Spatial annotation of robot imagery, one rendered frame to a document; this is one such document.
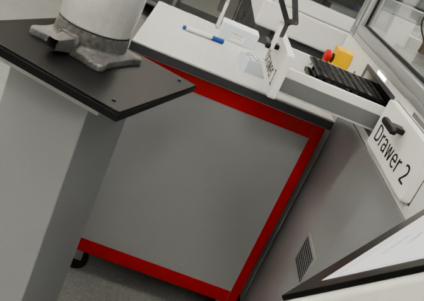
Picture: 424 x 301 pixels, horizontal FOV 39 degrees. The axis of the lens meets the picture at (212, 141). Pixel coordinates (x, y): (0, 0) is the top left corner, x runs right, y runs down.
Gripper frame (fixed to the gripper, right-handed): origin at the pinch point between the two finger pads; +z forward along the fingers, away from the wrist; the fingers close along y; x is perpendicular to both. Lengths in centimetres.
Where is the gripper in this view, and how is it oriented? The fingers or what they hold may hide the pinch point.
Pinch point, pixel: (245, 33)
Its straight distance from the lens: 143.1
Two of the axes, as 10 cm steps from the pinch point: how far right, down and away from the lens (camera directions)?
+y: 9.3, 3.6, 1.1
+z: -3.8, 8.5, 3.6
